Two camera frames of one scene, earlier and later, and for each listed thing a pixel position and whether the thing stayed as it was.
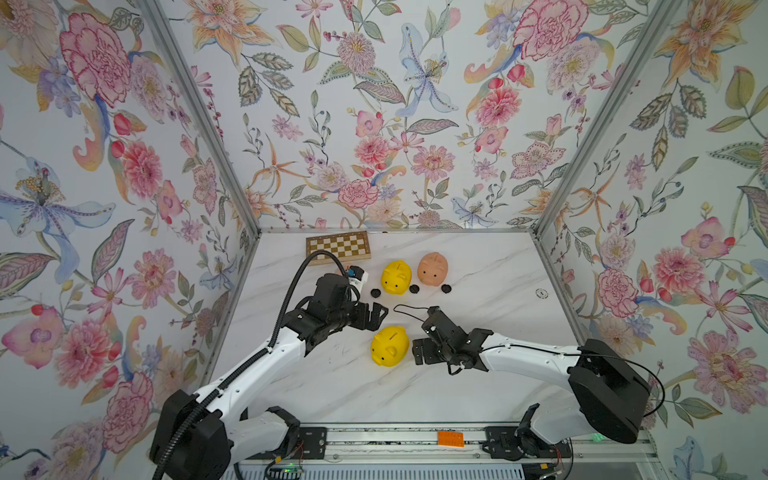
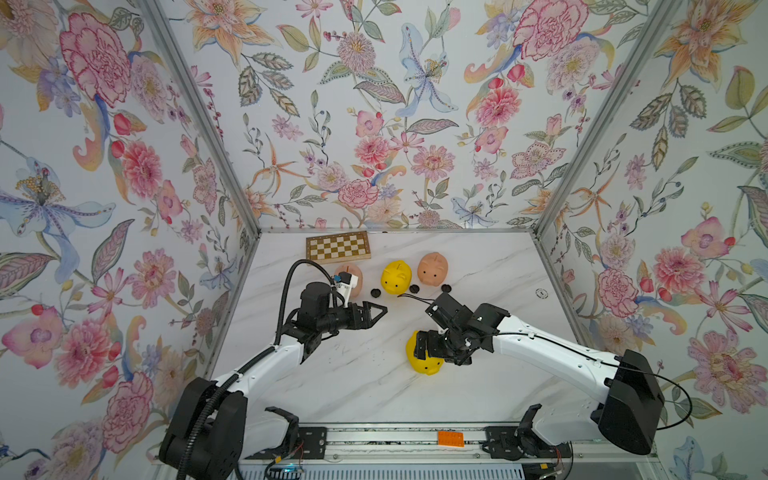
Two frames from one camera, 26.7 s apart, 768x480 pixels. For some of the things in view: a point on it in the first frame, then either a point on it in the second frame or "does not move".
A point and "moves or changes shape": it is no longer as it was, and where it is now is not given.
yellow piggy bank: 396,277 does not move
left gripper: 375,321 does not move
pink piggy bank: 432,268 does not move
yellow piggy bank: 390,346 moves or changes shape
